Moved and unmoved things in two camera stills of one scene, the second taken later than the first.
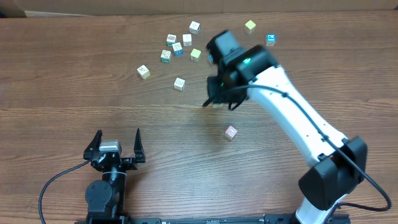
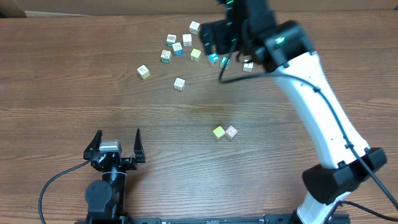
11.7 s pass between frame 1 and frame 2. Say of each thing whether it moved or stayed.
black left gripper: stayed
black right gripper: moved
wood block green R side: stayed
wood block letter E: stayed
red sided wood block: stayed
